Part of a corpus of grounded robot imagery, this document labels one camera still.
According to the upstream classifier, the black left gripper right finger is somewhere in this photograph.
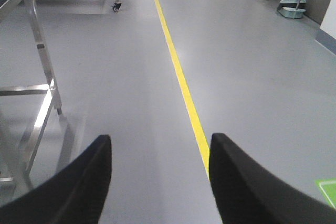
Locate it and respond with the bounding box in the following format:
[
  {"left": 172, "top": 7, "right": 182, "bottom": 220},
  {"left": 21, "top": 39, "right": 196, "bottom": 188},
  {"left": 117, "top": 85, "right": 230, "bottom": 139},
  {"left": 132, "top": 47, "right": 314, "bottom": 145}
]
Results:
[{"left": 209, "top": 133, "right": 335, "bottom": 223}]

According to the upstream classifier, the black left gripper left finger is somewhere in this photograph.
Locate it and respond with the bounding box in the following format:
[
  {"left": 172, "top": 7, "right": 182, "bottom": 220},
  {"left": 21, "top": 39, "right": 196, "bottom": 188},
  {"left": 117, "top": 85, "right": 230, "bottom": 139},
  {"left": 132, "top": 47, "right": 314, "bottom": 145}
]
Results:
[{"left": 1, "top": 135, "right": 112, "bottom": 223}]

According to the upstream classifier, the green floor sign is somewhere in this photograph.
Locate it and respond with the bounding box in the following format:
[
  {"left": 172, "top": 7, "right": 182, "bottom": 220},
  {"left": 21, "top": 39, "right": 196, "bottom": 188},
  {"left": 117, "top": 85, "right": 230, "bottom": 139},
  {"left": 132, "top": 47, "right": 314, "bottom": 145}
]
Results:
[{"left": 315, "top": 178, "right": 336, "bottom": 209}]

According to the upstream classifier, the grey dustpan with broom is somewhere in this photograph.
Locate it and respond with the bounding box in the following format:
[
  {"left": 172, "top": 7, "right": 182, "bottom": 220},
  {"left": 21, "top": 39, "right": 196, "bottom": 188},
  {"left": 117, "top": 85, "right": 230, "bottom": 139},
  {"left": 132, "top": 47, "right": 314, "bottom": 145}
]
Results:
[{"left": 277, "top": 0, "right": 306, "bottom": 19}]

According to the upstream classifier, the stainless steel table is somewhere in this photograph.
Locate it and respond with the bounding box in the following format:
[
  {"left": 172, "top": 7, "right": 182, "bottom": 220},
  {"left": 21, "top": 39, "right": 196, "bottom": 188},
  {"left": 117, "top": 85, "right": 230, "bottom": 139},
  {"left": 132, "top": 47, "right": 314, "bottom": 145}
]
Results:
[{"left": 1, "top": 0, "right": 67, "bottom": 194}]

